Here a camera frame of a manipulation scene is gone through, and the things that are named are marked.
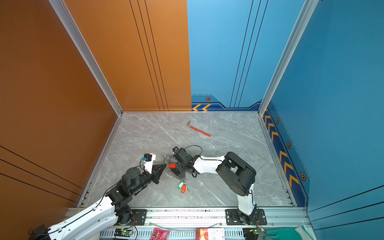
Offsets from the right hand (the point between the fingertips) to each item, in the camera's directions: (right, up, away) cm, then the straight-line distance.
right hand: (180, 163), depth 93 cm
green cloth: (+50, -26, -24) cm, 61 cm away
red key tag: (-3, +1, -11) cm, 11 cm away
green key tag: (+1, -9, -9) cm, 13 cm away
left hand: (-6, +3, -15) cm, 16 cm away
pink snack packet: (-8, -27, -24) cm, 37 cm away
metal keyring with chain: (-8, +6, -11) cm, 15 cm away
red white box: (+16, -25, -26) cm, 39 cm away
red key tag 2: (+3, -12, -10) cm, 15 cm away
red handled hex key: (+12, +20, +16) cm, 29 cm away
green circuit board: (-27, -27, -22) cm, 44 cm away
